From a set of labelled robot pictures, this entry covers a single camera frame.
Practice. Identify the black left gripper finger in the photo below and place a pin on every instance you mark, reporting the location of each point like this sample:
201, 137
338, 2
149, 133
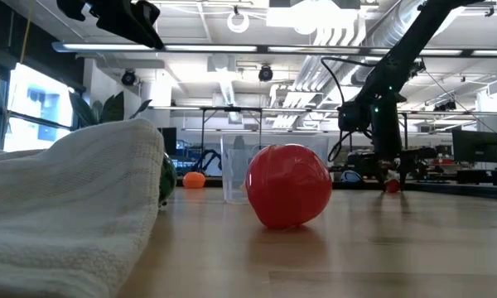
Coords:
147, 11
128, 27

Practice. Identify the red toy strawberry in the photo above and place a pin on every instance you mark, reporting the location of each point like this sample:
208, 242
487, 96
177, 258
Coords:
392, 187

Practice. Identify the red ball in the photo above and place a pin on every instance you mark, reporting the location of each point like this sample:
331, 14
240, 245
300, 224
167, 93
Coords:
288, 186

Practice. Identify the orange toy orange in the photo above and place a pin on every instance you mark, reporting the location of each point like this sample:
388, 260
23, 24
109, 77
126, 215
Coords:
194, 180

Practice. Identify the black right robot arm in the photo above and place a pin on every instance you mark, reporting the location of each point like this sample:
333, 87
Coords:
410, 45

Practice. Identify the clear plastic tupperware container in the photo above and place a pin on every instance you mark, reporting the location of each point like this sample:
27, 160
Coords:
234, 174

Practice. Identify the blue and white round object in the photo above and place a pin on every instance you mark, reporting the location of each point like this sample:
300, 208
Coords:
350, 176

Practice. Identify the black computer monitor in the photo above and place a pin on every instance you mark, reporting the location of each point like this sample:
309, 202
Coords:
474, 147

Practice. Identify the green potted plant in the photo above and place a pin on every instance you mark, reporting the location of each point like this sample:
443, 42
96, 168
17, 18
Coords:
114, 108

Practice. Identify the green striped toy watermelon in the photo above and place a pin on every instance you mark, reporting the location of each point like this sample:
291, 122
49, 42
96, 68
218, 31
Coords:
167, 180

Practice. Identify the white waffle-weave towel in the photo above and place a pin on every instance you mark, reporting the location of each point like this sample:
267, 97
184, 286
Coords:
66, 198

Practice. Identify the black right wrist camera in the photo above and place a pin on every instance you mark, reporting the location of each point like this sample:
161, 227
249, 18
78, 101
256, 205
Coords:
354, 117

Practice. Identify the black overhead frame bar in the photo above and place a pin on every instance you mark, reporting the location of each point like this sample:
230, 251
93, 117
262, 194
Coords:
211, 48

